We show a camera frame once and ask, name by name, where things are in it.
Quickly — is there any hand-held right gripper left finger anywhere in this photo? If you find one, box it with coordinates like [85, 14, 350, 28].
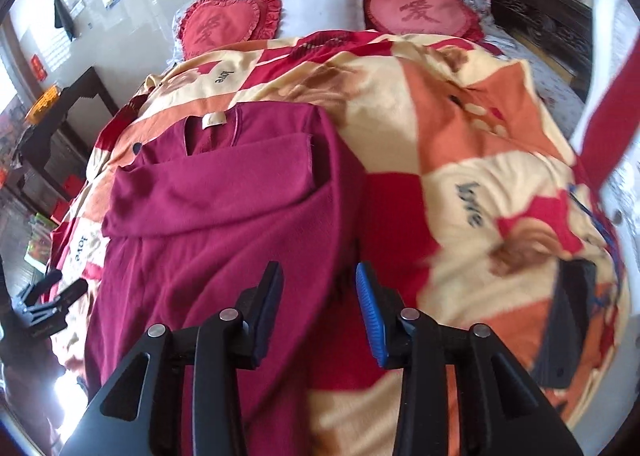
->
[60, 261, 286, 456]

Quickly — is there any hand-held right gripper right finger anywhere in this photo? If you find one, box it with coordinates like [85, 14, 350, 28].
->
[355, 262, 586, 456]

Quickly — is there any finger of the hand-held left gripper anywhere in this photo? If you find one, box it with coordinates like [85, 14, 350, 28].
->
[21, 270, 64, 301]
[47, 280, 87, 313]

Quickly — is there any maroon sweater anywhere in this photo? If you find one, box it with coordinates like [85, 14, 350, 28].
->
[85, 103, 372, 456]

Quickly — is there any orange box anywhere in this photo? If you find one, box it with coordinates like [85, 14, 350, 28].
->
[27, 86, 62, 125]

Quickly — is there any dark wooden nightstand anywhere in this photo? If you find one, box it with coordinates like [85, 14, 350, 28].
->
[15, 67, 121, 203]

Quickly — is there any black flat case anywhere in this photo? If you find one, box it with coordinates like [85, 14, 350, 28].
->
[532, 258, 599, 387]

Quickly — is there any printed orange red blanket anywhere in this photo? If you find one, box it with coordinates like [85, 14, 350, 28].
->
[47, 31, 632, 456]

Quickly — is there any dark hanging cloth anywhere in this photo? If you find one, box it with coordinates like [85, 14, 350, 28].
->
[52, 0, 77, 42]

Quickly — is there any red heart pillow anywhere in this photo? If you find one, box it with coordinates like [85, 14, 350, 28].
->
[177, 0, 284, 60]
[361, 0, 487, 43]

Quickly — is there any floral bed sheet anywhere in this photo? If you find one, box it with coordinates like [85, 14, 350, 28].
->
[480, 26, 587, 137]

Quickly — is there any white pillow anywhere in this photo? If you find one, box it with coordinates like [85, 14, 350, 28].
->
[275, 0, 366, 39]

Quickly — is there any red and white cloth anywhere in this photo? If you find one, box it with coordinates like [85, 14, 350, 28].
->
[570, 0, 640, 197]

